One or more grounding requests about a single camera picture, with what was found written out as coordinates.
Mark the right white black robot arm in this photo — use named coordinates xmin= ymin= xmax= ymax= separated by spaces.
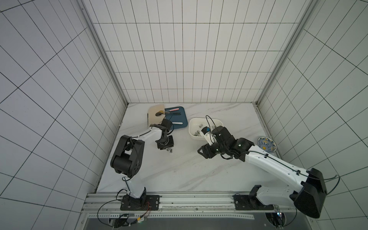
xmin=197 ymin=138 xmax=327 ymax=219

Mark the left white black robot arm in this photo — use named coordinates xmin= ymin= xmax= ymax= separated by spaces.
xmin=110 ymin=125 xmax=173 ymax=203

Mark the white plastic storage box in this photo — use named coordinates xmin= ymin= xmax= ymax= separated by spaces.
xmin=188 ymin=117 xmax=223 ymax=140

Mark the teal plastic tray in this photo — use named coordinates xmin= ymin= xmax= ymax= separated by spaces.
xmin=165 ymin=106 xmax=188 ymax=130

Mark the blue patterned plate upper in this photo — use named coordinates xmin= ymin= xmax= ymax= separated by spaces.
xmin=257 ymin=137 xmax=277 ymax=153

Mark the left base wiring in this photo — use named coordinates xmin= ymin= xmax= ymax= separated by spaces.
xmin=96 ymin=178 xmax=151 ymax=228

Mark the base wiring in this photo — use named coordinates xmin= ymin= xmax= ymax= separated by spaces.
xmin=96 ymin=178 xmax=151 ymax=228
xmin=265 ymin=211 xmax=299 ymax=228

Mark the right base wiring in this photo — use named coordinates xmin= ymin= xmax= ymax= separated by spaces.
xmin=265 ymin=211 xmax=299 ymax=228

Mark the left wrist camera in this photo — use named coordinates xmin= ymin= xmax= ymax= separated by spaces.
xmin=151 ymin=118 xmax=173 ymax=135

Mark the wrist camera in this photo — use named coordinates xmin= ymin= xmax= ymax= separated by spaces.
xmin=151 ymin=118 xmax=173 ymax=135
xmin=200 ymin=126 xmax=236 ymax=146

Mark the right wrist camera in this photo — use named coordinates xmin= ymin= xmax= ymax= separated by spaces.
xmin=200 ymin=126 xmax=236 ymax=146

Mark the black handled spoon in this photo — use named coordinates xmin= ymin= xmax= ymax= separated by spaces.
xmin=155 ymin=111 xmax=181 ymax=117

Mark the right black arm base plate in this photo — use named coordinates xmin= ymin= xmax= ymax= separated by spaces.
xmin=233 ymin=194 xmax=274 ymax=211

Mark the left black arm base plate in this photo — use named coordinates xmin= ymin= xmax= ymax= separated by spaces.
xmin=120 ymin=194 xmax=161 ymax=211

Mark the aluminium mounting rail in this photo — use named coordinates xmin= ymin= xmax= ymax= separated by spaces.
xmin=82 ymin=192 xmax=295 ymax=217

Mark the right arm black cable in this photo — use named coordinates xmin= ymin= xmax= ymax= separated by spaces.
xmin=323 ymin=174 xmax=341 ymax=196

